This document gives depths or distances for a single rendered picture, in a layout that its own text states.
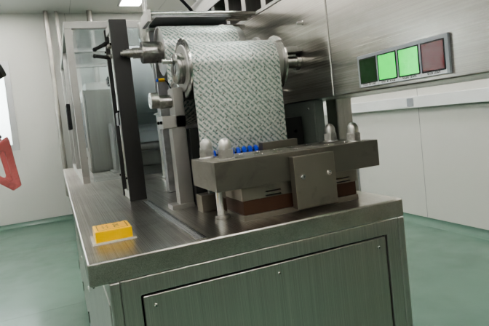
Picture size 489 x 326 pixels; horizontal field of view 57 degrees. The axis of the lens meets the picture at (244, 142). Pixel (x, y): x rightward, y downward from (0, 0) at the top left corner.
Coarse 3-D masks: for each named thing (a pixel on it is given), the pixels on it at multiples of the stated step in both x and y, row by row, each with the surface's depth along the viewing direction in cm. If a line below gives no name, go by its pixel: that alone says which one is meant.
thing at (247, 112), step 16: (240, 80) 111; (256, 80) 112; (272, 80) 114; (208, 96) 108; (224, 96) 109; (240, 96) 111; (256, 96) 112; (272, 96) 114; (208, 112) 108; (224, 112) 109; (240, 112) 111; (256, 112) 112; (272, 112) 114; (208, 128) 108; (224, 128) 109; (240, 128) 111; (256, 128) 112; (272, 128) 114; (240, 144) 111; (256, 144) 113
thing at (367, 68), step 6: (360, 60) 98; (366, 60) 97; (372, 60) 95; (360, 66) 99; (366, 66) 97; (372, 66) 95; (366, 72) 97; (372, 72) 95; (366, 78) 97; (372, 78) 96
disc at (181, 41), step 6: (180, 42) 110; (186, 42) 107; (186, 48) 106; (186, 54) 107; (192, 66) 105; (192, 72) 105; (192, 78) 106; (192, 84) 107; (186, 90) 110; (186, 96) 111
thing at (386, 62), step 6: (390, 54) 90; (378, 60) 93; (384, 60) 92; (390, 60) 90; (378, 66) 93; (384, 66) 92; (390, 66) 90; (384, 72) 92; (390, 72) 90; (384, 78) 92
